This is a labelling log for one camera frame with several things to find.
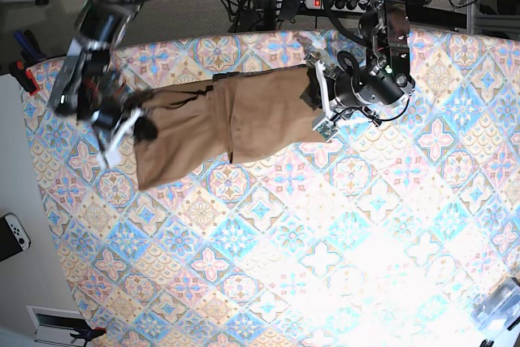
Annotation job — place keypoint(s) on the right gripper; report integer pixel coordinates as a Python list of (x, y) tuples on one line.
[(111, 117)]

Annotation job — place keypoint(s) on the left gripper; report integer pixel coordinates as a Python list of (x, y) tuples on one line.
[(350, 94)]

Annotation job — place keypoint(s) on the brown t-shirt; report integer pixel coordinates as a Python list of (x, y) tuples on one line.
[(247, 116)]

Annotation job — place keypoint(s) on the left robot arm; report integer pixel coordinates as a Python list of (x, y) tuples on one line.
[(383, 30)]

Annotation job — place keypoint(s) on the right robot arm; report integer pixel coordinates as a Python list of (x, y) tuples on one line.
[(86, 86)]

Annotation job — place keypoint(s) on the white power strip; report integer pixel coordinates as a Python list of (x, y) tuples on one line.
[(354, 6)]

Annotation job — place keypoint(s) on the red black clamp left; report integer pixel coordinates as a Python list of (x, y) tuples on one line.
[(24, 76)]

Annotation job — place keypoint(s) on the blue black clamp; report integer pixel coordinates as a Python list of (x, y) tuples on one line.
[(30, 49)]

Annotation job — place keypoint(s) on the patterned tablecloth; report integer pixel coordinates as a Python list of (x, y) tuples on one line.
[(387, 236)]

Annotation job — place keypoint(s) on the game console with white controller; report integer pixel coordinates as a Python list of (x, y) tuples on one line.
[(13, 237)]

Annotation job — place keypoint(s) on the black orange clamp bottom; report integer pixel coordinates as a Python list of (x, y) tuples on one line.
[(88, 334)]

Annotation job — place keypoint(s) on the white floor vent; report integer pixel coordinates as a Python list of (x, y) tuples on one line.
[(54, 327)]

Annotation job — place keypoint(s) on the clear plastic box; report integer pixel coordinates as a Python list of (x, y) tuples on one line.
[(500, 311)]

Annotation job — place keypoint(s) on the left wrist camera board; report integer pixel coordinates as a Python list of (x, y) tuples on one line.
[(326, 128)]

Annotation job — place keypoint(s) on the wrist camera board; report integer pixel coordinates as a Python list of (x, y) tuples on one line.
[(326, 128), (108, 158)]

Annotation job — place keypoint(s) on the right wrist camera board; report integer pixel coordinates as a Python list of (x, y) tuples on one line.
[(108, 158)]

